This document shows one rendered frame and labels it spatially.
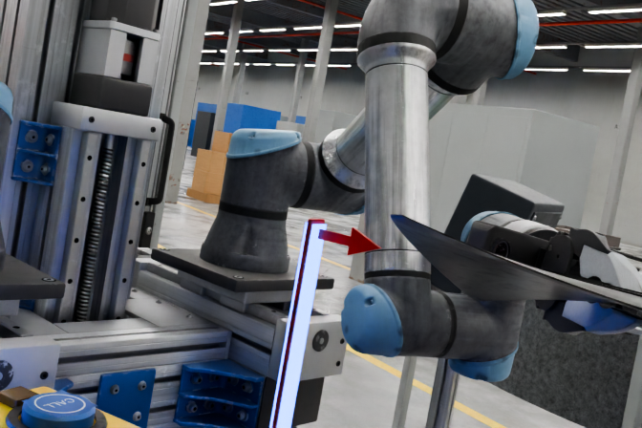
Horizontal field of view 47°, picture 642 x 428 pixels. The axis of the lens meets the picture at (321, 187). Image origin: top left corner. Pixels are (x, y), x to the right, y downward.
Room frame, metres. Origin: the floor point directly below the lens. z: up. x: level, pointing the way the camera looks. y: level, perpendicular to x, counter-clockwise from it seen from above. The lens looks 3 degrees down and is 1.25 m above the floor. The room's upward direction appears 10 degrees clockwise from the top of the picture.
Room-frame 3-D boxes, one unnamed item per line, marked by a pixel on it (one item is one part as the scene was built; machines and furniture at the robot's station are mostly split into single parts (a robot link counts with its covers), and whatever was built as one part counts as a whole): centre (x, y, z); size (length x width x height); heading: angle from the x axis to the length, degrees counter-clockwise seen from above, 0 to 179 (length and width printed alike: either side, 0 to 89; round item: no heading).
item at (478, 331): (0.87, -0.21, 1.08); 0.11 x 0.08 x 0.11; 116
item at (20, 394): (0.43, 0.16, 1.08); 0.02 x 0.02 x 0.01; 62
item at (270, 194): (1.25, 0.10, 1.20); 0.13 x 0.12 x 0.14; 116
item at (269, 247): (1.25, 0.11, 1.09); 0.15 x 0.15 x 0.10
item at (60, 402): (0.42, 0.13, 1.08); 0.04 x 0.04 x 0.02
